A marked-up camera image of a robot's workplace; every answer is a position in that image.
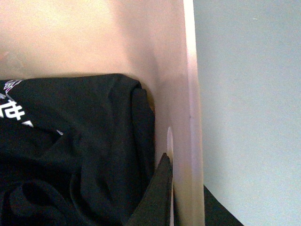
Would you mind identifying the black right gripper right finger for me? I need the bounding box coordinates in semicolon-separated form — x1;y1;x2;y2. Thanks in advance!
204;186;243;226

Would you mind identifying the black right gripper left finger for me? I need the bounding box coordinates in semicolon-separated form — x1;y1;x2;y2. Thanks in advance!
127;153;173;226

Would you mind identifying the beige plastic laundry hamper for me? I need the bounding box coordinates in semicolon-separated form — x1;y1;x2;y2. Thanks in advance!
0;0;205;226

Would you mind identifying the black printed t-shirt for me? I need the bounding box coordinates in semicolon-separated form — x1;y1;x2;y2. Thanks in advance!
0;74;155;226

